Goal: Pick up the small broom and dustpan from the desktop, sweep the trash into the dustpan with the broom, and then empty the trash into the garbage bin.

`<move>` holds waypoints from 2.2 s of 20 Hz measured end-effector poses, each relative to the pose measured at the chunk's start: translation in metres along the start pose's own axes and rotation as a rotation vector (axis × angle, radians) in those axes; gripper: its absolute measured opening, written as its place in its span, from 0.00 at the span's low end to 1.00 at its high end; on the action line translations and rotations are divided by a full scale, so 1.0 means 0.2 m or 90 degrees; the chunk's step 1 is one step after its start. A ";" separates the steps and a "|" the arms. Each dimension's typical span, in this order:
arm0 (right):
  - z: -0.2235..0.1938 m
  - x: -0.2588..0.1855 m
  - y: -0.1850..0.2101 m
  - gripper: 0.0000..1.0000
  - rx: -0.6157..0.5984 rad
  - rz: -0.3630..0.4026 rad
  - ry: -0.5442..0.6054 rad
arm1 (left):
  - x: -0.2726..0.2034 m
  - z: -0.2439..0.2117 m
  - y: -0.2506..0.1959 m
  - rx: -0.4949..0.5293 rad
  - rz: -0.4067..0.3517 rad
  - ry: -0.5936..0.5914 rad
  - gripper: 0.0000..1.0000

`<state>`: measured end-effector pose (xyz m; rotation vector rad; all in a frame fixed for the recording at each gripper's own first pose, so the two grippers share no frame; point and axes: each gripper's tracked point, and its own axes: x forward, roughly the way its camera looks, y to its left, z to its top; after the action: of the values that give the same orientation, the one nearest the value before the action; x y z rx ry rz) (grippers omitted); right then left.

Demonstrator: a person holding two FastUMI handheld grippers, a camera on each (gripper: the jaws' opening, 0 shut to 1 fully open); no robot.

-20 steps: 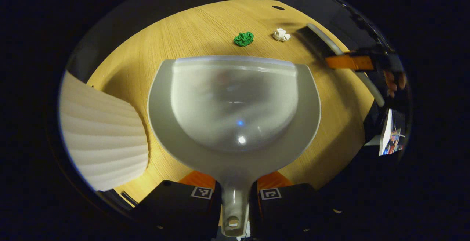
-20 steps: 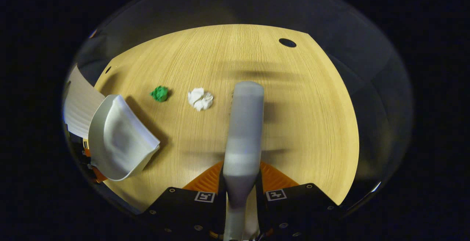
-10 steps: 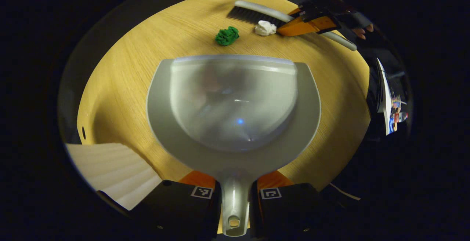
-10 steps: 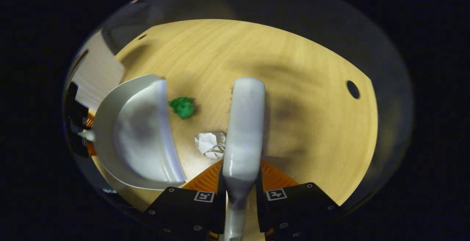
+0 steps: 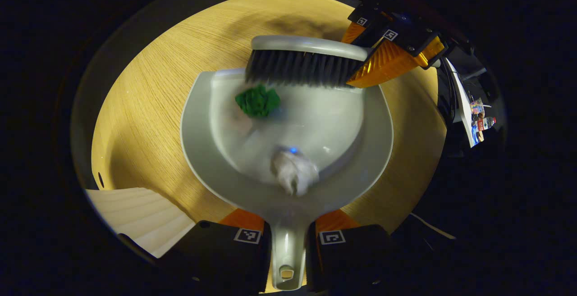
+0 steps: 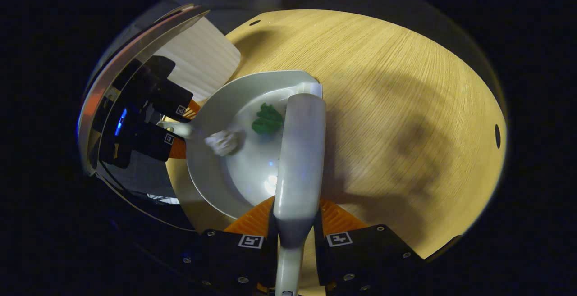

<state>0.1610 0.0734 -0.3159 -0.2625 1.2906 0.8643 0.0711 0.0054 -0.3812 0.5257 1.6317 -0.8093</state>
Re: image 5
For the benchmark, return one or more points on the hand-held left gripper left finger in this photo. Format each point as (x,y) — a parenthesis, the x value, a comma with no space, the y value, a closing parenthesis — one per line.
(216,255)

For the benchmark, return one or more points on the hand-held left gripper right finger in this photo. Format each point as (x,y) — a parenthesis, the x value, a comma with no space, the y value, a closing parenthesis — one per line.
(347,255)

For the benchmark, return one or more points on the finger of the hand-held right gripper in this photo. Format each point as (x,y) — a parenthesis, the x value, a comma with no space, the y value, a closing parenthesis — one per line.
(383,64)
(354,32)

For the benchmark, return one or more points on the grey small broom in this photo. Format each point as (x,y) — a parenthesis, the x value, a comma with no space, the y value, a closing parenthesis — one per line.
(306,46)

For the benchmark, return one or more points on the grey dustpan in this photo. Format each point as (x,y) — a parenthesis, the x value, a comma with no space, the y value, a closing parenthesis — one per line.
(342,116)

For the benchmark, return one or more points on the white ribbed garbage bin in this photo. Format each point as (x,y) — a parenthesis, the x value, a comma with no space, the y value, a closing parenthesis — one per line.
(139,215)

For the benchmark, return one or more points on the white paper ball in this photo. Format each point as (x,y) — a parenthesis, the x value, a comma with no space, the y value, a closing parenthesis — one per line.
(294,172)

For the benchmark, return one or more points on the green paper ball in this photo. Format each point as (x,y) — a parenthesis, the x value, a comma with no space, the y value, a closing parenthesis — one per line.
(258,101)

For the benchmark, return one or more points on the white panel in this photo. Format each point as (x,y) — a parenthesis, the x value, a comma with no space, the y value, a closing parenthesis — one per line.
(462,102)

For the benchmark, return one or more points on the colourful small packages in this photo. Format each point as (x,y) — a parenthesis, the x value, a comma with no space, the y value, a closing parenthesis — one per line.
(480,118)

